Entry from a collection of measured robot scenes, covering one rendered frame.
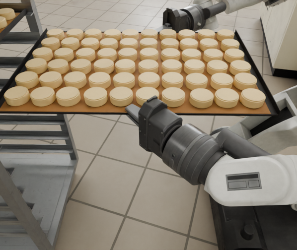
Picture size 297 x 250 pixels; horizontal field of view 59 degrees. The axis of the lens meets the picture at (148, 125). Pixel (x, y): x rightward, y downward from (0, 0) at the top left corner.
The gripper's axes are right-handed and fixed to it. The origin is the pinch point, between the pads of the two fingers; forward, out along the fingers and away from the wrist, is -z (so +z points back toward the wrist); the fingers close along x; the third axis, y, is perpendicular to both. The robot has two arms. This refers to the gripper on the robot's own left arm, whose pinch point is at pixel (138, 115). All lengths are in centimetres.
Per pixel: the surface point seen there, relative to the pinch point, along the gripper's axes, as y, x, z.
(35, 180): 15, -65, -56
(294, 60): -175, -62, -20
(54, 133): -1, -47, -58
